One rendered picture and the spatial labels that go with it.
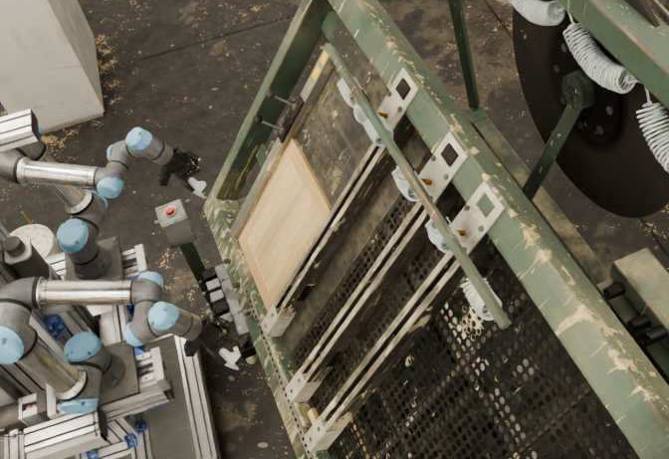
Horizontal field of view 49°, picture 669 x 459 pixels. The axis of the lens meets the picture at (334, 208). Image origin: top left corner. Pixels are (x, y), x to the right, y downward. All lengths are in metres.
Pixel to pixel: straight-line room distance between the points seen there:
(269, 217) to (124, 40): 3.14
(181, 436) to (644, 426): 2.35
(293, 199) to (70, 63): 2.49
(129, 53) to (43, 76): 0.90
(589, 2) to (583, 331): 0.80
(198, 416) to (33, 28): 2.50
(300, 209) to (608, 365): 1.42
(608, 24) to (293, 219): 1.38
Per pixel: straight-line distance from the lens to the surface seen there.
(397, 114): 2.19
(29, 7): 4.73
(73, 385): 2.54
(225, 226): 3.20
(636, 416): 1.67
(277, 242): 2.88
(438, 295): 2.08
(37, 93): 5.10
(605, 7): 1.96
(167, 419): 3.62
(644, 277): 1.93
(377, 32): 2.34
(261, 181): 2.96
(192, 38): 5.65
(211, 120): 4.96
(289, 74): 2.96
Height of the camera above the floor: 3.39
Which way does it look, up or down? 52 degrees down
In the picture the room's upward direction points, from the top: 11 degrees counter-clockwise
